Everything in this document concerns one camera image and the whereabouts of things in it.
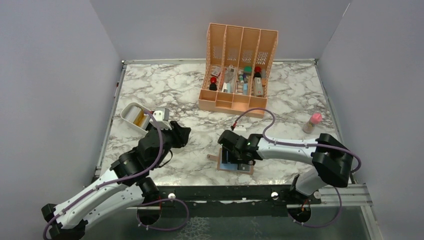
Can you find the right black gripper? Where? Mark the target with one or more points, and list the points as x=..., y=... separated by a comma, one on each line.
x=230, y=158

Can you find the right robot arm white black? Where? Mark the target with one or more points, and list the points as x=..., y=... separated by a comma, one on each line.
x=331, y=161

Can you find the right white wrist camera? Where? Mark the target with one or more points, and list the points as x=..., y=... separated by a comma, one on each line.
x=239, y=128

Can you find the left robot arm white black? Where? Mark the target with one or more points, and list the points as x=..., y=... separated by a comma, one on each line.
x=125, y=184

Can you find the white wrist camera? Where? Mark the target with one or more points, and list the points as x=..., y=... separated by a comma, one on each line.
x=239, y=128
x=161, y=116

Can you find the pink cap small bottle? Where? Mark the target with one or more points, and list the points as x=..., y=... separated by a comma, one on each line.
x=313, y=121

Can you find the green cap bottle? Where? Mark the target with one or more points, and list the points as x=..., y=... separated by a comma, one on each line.
x=247, y=70

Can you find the peach desk organizer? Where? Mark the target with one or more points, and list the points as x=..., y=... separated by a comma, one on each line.
x=229, y=48

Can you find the brown leather card holder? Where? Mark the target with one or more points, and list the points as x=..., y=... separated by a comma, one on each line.
x=223, y=164

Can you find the white plastic tray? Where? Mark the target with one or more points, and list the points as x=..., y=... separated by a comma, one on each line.
x=141, y=132

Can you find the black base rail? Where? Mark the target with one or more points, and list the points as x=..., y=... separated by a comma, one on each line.
x=215, y=201

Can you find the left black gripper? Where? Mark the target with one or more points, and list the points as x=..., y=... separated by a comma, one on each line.
x=180, y=133

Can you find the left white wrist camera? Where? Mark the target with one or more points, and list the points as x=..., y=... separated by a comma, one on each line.
x=161, y=116

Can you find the red black stamp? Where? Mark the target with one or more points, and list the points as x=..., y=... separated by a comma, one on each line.
x=213, y=84
x=257, y=72

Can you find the red black stamp left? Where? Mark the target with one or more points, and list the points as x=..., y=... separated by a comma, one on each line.
x=213, y=84

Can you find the stack of cards in tray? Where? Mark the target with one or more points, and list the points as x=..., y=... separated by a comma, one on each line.
x=137, y=117

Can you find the red black stamp right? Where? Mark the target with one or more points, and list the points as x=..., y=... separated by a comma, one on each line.
x=257, y=72

